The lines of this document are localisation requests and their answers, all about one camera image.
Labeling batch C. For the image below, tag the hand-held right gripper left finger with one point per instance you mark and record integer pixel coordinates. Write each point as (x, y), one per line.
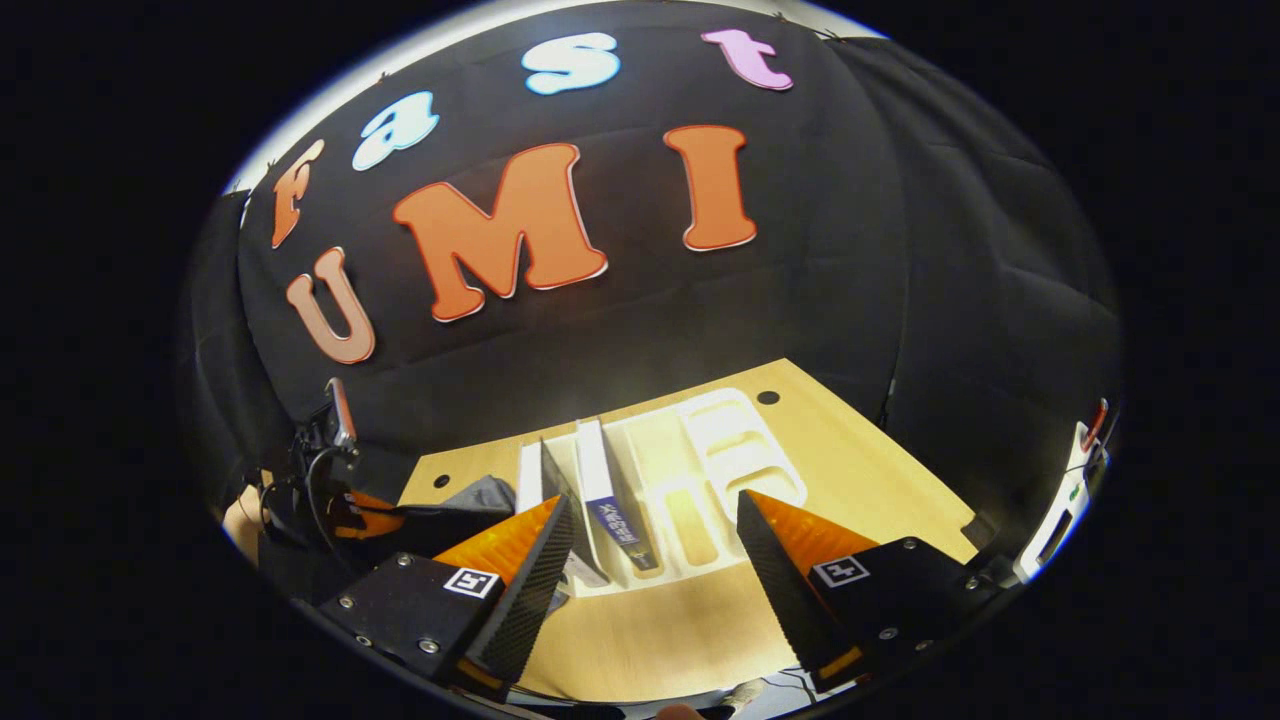
(530, 600)

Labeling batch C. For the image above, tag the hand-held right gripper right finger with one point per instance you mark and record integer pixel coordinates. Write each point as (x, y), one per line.
(785, 600)

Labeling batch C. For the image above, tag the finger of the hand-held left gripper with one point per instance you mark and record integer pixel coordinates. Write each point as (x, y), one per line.
(370, 518)

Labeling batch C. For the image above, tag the grey schoolbag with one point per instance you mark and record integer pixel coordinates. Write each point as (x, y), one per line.
(480, 497)

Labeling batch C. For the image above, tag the portrait cover book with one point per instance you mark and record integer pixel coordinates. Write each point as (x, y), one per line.
(562, 480)

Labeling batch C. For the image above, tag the blue spine book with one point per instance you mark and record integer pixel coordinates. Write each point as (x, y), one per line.
(612, 500)

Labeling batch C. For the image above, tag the white bookshelf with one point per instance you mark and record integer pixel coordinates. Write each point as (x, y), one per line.
(720, 450)

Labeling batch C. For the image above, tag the black table clamp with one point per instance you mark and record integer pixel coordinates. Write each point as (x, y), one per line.
(983, 532)

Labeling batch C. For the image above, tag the white electronic device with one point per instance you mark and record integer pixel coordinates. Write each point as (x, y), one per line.
(1065, 500)

